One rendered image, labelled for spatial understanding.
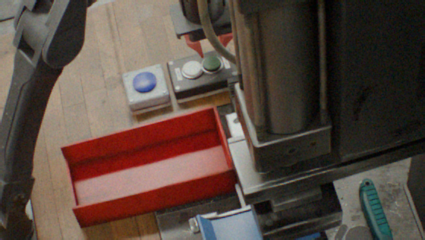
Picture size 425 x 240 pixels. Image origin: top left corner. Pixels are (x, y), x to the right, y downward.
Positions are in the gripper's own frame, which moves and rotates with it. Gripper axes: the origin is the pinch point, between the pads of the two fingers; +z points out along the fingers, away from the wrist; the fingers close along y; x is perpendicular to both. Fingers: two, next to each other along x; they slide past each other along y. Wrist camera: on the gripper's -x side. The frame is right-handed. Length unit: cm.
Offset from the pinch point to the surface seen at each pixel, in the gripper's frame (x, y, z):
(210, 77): 2.4, 1.2, 3.9
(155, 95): 3.0, 10.3, 3.8
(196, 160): 15.3, 6.7, 6.3
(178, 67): -1.2, 5.6, 3.8
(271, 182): 39.4, 0.2, -21.4
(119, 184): 16.0, 19.2, 6.1
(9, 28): -117, 54, 96
